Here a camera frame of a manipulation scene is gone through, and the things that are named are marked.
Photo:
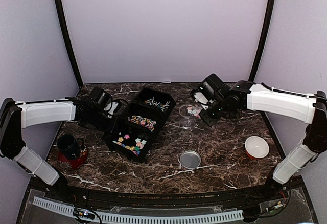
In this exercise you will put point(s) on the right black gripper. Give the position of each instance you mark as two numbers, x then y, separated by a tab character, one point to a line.
210	121

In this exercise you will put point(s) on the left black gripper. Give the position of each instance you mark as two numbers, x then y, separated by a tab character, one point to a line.
103	130

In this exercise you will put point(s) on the clear plastic jar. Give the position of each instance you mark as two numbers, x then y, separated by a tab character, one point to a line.
189	116

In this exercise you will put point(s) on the black bin with flower candies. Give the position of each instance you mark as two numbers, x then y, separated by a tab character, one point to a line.
121	126

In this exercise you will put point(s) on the black bin with small candies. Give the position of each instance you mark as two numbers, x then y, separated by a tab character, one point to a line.
146	112

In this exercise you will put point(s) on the black bin with lollipops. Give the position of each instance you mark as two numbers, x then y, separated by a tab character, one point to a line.
147	93

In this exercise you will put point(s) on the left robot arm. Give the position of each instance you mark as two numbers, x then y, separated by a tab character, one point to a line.
17	116

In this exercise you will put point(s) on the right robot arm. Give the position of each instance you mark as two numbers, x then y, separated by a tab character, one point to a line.
308	108

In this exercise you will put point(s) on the pile of small candies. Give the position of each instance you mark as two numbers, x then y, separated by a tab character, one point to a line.
142	121

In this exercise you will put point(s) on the pile of flower candies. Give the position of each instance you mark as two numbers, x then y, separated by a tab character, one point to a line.
130	143

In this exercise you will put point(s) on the dark blue mug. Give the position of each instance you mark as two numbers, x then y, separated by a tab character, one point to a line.
70	146

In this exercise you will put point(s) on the pile of lollipops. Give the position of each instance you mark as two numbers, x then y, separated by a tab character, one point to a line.
163	106

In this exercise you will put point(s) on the orange and white bowl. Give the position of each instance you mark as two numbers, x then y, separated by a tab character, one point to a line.
256	147

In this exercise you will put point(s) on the red floral saucer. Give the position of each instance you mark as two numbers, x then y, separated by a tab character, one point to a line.
73	164

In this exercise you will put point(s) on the silver jar lid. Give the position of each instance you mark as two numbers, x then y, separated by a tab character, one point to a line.
190	159

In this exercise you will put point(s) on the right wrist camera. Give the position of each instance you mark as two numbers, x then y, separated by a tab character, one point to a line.
210	89

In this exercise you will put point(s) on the black front rail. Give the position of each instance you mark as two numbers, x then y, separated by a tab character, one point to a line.
96	199

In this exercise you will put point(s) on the white slotted cable duct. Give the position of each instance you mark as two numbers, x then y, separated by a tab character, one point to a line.
85	215

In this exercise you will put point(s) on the right black frame post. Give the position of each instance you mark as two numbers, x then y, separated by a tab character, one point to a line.
262	40

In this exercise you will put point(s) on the black frame post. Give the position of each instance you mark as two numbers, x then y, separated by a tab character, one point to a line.
262	40
68	43

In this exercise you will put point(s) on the left black frame post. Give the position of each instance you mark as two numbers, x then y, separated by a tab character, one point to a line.
68	43

